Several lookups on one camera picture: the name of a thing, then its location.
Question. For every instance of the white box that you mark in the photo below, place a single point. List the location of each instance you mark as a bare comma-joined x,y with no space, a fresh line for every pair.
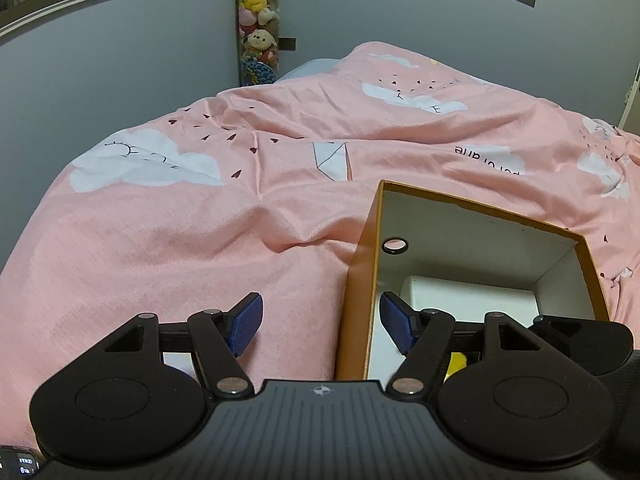
475,297

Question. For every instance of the clear tube of plush toys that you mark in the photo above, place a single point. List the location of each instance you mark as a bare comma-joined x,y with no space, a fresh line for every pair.
257,20

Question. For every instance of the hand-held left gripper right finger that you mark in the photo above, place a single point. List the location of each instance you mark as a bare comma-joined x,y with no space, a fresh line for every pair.
397,322

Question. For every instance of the yellow plush toy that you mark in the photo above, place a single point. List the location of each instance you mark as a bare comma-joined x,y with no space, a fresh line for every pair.
456,364

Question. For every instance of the pink cloud print blanket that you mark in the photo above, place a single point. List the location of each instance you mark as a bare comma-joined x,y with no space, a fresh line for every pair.
200,240

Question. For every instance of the dark wall plate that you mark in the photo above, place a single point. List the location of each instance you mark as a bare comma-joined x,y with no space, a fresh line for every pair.
287,44

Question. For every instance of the orange cardboard box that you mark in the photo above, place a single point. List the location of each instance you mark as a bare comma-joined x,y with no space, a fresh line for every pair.
357,310

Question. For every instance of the black device with display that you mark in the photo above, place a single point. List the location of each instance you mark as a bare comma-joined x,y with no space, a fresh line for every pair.
17,460

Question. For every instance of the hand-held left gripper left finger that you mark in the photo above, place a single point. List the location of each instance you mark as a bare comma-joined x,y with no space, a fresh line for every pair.
247,325

